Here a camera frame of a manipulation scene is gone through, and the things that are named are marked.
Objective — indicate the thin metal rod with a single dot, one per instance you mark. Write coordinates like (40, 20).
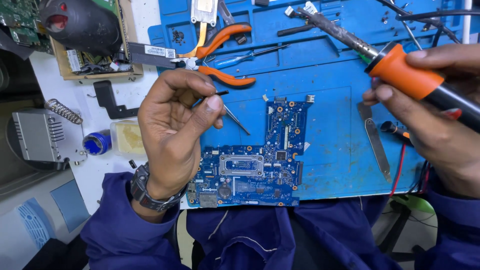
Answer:
(408, 30)

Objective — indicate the black labelled memory card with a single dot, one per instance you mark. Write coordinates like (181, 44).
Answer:
(150, 56)

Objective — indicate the heap of green circuit boards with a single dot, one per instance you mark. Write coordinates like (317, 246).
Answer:
(20, 22)

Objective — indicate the black wristwatch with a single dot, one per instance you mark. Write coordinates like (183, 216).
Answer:
(144, 187)

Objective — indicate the black orange test probe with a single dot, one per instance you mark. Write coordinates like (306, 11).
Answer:
(393, 129)

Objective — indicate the small white socket part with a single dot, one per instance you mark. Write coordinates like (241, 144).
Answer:
(310, 98)

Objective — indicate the tiny white chip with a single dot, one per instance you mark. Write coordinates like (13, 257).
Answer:
(265, 97)

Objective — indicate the black rod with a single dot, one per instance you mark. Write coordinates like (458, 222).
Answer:
(294, 30)

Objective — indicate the grey metal tool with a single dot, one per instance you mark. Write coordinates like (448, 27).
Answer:
(227, 13)

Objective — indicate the person's right hand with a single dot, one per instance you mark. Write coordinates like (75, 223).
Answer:
(446, 150)

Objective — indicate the thin metal tweezers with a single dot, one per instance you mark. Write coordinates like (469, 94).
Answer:
(237, 120)

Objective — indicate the white tube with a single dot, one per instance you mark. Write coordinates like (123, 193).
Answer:
(467, 22)

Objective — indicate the silver metal pry tool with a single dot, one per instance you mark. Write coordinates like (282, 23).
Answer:
(377, 146)

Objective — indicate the yellow sponge box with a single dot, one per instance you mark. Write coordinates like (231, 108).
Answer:
(127, 138)

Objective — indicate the person's blue work coat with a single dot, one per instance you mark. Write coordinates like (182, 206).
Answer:
(262, 240)

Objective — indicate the grey metal soldering stand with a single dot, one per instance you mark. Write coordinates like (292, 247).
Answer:
(35, 137)

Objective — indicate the silver heatsink with copper pipe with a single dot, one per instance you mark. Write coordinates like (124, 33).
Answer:
(204, 9)

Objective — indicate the blue silicone work mat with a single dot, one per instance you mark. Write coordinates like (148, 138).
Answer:
(337, 135)

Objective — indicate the green seat stool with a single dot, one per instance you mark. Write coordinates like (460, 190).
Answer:
(416, 204)

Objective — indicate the wooden tray of parts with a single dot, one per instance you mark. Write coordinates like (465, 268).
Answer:
(93, 65)

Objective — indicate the white plastic appliance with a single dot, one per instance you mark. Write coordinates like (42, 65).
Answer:
(33, 221)

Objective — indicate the person's left hand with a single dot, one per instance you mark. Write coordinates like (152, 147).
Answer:
(168, 131)

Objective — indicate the black domed device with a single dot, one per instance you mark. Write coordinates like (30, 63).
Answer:
(82, 26)

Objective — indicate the metal coil spring holder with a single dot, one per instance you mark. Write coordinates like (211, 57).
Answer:
(63, 111)

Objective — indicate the blue round tin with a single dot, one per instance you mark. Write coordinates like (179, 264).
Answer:
(96, 144)

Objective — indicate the pile of small screws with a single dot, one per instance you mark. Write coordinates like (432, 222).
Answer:
(178, 36)

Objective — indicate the black plastic bracket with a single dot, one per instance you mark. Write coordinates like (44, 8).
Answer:
(107, 99)

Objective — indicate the small black component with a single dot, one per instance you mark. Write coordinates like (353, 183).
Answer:
(132, 164)

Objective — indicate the blue laptop motherboard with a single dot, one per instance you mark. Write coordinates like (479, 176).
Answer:
(285, 138)

